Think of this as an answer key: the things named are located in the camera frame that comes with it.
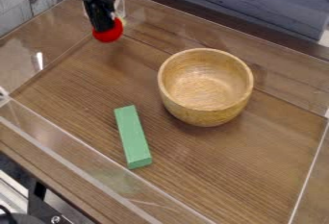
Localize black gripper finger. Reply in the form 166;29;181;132
82;0;115;32

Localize red plush strawberry toy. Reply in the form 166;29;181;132
93;17;123;42

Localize light wooden bowl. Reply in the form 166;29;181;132
157;48;254;127

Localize green rectangular block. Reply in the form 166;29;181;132
115;106;151;169

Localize clear acrylic front wall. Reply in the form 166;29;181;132
0;87;214;224

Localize black cable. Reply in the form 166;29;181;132
0;204;15;224

